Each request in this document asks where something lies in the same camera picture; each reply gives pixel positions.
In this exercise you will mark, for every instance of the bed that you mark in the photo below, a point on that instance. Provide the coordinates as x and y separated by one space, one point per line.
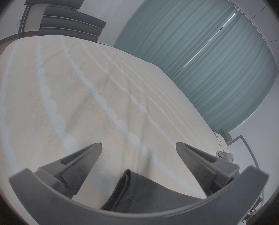
83 90

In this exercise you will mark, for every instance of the blue-green curtain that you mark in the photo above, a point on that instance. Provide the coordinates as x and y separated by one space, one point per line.
172 27
228 74

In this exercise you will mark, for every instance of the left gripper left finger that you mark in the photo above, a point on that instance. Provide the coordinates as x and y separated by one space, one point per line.
78 170

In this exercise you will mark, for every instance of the grey bedside table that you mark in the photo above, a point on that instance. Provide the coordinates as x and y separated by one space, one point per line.
226 133

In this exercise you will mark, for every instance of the grey garment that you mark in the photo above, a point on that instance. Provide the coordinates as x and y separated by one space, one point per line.
226 155

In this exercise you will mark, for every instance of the black chest of drawers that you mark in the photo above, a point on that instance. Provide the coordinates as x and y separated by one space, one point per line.
71 23

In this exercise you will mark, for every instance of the black T-shirt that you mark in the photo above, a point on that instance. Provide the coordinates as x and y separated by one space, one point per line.
148 196

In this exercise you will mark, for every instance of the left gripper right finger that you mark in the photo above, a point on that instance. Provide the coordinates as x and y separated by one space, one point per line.
200 167

